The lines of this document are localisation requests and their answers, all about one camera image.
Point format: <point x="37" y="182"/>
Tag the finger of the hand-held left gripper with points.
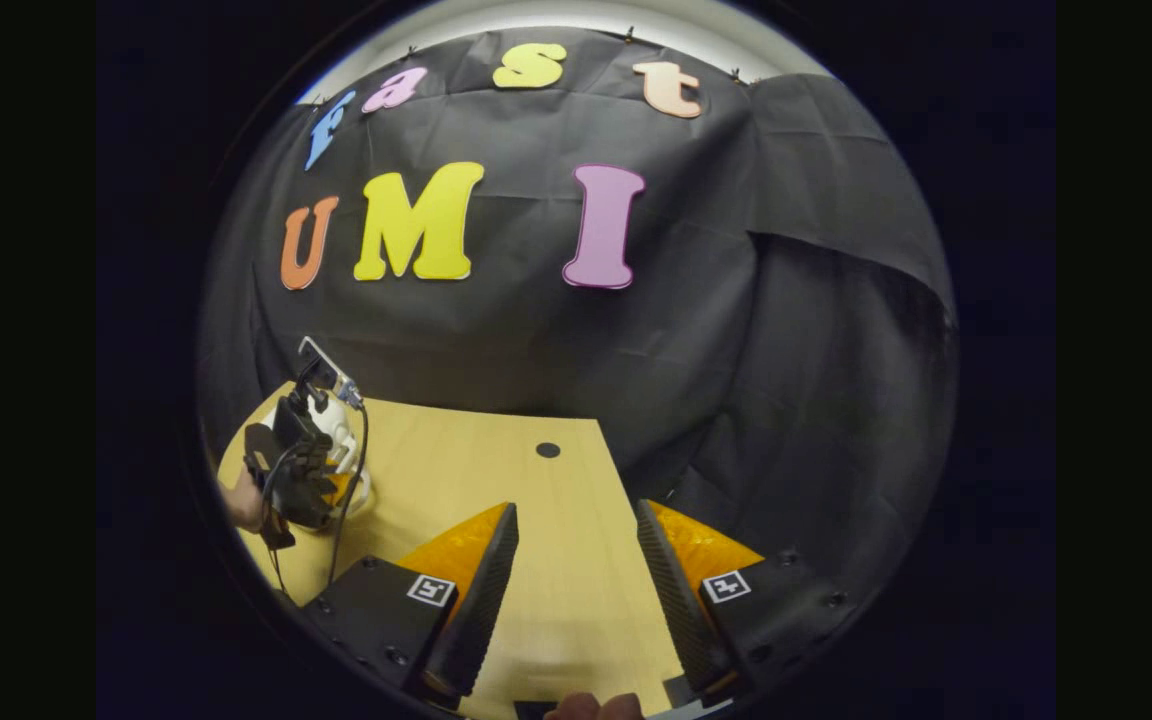
<point x="344" y="488"/>

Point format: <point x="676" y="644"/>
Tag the black backdrop cloth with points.
<point x="536" y="340"/>

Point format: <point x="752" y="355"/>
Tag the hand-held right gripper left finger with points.
<point x="481" y="610"/>

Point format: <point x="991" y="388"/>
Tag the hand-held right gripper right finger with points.
<point x="681" y="610"/>

